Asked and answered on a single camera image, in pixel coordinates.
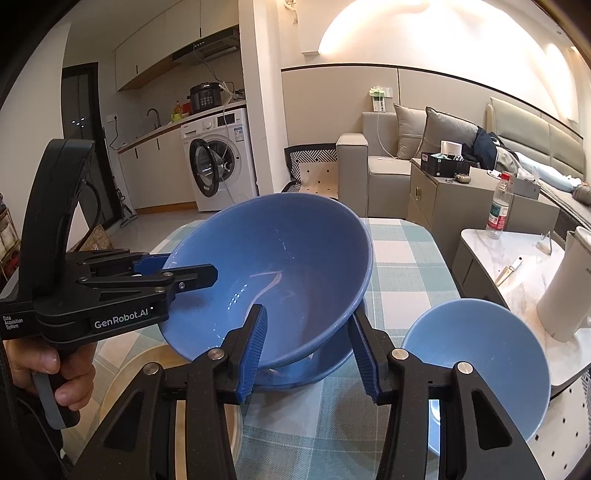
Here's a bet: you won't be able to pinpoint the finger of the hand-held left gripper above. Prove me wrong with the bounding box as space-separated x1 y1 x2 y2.
76 264 219 306
76 249 172 277

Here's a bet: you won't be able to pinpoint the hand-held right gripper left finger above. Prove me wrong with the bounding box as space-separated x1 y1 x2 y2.
69 305 269 480

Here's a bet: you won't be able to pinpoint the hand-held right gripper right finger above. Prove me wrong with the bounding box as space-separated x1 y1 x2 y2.
347 310 546 480

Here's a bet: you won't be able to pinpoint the medium blue bowl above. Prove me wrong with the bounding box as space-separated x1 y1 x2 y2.
252 318 368 389

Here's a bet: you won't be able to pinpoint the small beige plate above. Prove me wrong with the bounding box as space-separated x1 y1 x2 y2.
173 397 243 462

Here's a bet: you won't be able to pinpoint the large blue bowl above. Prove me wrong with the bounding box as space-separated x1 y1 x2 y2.
157 193 375 370

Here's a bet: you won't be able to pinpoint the small blue bowl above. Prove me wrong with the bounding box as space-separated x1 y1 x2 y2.
401 298 552 457

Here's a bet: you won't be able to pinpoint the person's left hand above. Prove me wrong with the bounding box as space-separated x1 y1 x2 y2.
0 340 97 409

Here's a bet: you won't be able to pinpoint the patterned flat cardboard box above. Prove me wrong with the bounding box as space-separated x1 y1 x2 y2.
85 226 114 252

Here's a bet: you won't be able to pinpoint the upright floor mop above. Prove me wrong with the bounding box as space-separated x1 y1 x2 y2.
113 189 137 227

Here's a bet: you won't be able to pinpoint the white kitchen counter cabinet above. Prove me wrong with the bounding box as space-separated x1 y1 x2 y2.
117 131 197 215

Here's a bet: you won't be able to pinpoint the white washing machine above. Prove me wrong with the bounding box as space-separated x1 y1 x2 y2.
180 108 259 213

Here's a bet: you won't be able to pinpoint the white diamond print cushion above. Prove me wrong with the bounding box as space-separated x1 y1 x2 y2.
299 161 340 199

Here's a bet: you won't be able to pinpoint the small white utensil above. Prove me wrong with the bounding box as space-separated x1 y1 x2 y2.
495 257 525 286

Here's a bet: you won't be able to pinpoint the black patterned chair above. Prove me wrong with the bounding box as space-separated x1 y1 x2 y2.
283 144 340 199

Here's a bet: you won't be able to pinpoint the black pressure cooker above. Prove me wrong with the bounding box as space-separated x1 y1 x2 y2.
187 82 221 114

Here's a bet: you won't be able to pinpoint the white marble side table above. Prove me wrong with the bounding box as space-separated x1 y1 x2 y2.
455 228 591 398

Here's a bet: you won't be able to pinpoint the beige side cabinet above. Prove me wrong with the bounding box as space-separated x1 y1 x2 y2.
406 159 573 241

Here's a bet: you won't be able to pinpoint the grey sofa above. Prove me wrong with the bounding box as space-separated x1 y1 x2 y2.
336 111 416 217

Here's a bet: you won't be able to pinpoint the clear water bottle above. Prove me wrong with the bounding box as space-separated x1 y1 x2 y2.
486 172 514 240

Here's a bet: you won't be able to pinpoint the white electric kettle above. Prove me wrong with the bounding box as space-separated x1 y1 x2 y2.
537 226 591 343

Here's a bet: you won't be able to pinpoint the black box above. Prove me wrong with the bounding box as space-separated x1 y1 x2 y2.
420 151 472 178

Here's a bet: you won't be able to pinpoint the steel range hood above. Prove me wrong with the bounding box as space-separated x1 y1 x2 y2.
172 28 241 63

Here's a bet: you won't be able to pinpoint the light grey cushion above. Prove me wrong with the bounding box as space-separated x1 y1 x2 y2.
393 104 435 160

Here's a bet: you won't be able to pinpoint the dark blue cloth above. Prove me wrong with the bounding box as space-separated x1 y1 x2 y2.
462 128 504 169

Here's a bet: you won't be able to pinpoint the beige padded headboard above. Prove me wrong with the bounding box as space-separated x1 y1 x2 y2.
485 96 587 167

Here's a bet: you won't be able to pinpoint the black cable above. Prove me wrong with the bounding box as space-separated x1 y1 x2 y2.
81 179 102 252

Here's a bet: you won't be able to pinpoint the white wall cabinets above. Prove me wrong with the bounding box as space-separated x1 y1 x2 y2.
115 0 241 92

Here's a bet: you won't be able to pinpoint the white green wall charger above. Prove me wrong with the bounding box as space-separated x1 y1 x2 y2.
369 85 393 114

